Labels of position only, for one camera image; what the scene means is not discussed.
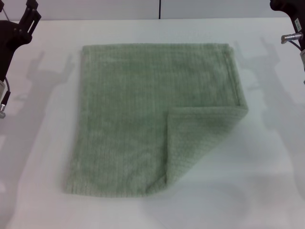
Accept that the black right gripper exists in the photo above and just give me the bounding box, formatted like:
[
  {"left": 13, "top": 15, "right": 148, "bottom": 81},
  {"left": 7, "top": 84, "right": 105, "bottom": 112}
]
[{"left": 270, "top": 0, "right": 305, "bottom": 33}]

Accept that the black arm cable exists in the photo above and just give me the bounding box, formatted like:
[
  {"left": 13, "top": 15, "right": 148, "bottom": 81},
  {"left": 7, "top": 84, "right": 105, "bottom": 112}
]
[
  {"left": 281, "top": 32, "right": 305, "bottom": 52},
  {"left": 0, "top": 77, "right": 11, "bottom": 118}
]

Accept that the green terry towel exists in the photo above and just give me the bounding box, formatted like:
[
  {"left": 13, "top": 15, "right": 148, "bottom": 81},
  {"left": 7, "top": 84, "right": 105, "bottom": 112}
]
[{"left": 61, "top": 42, "right": 249, "bottom": 199}]

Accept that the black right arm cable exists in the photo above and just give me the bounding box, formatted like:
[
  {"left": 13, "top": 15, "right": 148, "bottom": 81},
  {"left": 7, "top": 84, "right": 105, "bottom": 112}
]
[{"left": 281, "top": 32, "right": 305, "bottom": 52}]

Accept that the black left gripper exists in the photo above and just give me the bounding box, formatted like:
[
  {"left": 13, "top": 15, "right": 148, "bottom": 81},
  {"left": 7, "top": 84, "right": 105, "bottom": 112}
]
[{"left": 0, "top": 0, "right": 42, "bottom": 81}]

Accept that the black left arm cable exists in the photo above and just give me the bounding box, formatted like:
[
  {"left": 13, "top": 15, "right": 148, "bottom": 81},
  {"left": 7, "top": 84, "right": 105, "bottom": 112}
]
[{"left": 0, "top": 77, "right": 11, "bottom": 118}]

